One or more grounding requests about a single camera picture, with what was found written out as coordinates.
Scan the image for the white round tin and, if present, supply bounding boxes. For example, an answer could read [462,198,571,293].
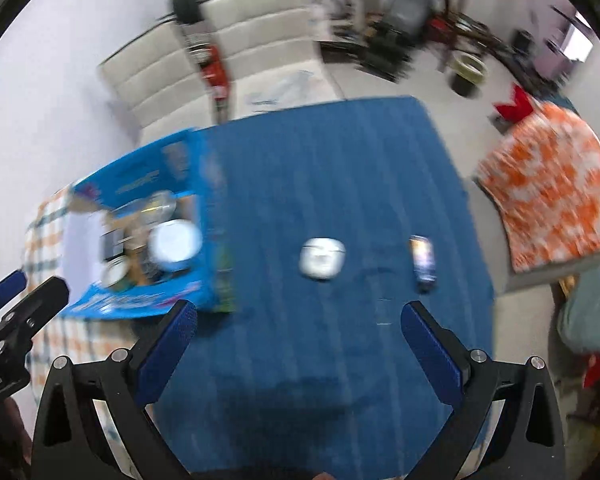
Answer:
[148,219,204,272]

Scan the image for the white quilted chair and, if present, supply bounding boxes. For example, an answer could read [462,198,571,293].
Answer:
[199,0,345,122]
[98,24,217,147]

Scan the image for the red printed box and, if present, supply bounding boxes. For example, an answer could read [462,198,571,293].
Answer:
[581,349,600,390]

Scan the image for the orange teal plaid cloth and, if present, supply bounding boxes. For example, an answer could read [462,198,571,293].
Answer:
[21,186,153,463]

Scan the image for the wire clothes hangers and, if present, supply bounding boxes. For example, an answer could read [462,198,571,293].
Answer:
[246,69,317,109]

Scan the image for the teal blanket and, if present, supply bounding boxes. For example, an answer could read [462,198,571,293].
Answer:
[554,249,600,357]

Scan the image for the blue cardboard box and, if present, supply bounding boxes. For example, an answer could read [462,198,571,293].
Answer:
[59,128,240,321]

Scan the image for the red plastic bag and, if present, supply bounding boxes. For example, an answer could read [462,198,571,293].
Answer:
[199,44,232,108]

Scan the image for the silver metal canister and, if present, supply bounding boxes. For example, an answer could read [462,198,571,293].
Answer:
[144,190,177,222]

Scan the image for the grey chair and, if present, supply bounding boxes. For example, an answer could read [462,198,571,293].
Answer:
[469,174,563,297]

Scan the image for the red cloth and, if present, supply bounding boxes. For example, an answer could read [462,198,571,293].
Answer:
[494,84,535,122]

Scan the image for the small black white bottle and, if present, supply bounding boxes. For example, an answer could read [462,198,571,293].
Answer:
[409,234,439,294]

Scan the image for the white earbud case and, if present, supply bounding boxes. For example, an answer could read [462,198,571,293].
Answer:
[299,237,347,282]

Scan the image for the blue striped tablecloth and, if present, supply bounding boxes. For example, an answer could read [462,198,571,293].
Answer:
[142,95,497,480]

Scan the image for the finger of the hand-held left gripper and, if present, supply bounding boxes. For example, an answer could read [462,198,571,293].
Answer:
[0,276,71,347]
[0,269,29,317]

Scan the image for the black weight bench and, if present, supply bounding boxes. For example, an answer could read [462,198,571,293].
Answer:
[362,0,440,77]

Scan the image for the brown wooden chair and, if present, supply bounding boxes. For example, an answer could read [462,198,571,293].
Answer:
[424,0,496,46]

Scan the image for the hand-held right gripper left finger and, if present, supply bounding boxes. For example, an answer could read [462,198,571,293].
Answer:
[30,298,199,480]

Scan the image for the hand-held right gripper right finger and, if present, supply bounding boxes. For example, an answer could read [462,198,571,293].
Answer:
[401,301,567,480]

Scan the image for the black trash bin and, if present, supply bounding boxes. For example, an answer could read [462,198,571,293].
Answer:
[446,51,490,97]

